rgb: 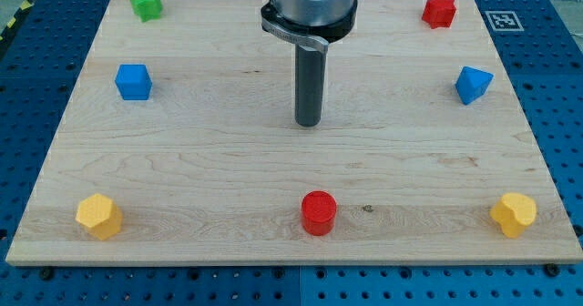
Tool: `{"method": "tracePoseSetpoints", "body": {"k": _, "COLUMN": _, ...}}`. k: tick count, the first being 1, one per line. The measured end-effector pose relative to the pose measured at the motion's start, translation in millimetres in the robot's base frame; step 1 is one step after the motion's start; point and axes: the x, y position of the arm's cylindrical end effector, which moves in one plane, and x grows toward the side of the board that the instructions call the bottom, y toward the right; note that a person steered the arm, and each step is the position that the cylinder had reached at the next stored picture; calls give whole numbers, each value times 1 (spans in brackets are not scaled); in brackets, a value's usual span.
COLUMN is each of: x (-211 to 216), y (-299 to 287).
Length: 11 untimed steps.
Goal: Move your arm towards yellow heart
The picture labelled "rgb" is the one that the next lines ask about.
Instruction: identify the yellow heart block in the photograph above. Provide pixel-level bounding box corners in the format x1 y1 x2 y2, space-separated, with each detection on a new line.
489 192 537 239

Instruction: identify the red cylinder block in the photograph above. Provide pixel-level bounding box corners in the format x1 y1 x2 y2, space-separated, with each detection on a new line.
301 190 337 236

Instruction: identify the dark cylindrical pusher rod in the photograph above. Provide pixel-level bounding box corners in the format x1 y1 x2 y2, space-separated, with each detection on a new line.
294 46 326 127

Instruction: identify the wooden board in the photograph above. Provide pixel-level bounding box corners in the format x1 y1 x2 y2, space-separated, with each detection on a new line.
6 0 582 267

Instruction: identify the blue cube block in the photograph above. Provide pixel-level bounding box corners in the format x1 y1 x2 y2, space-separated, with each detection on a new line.
115 64 152 100

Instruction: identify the blue triangle block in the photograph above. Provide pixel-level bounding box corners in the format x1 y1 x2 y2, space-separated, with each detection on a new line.
455 66 494 105

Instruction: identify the red star block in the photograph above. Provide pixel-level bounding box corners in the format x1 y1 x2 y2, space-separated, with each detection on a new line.
422 0 456 29

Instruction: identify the green star block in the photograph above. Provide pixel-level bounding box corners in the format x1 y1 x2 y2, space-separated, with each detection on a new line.
129 0 163 22

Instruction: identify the yellow hexagon block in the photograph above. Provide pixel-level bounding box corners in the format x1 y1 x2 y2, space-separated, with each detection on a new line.
76 193 123 240

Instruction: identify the white fiducial marker tag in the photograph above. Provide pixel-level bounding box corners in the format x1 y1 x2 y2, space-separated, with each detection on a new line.
486 10 524 32

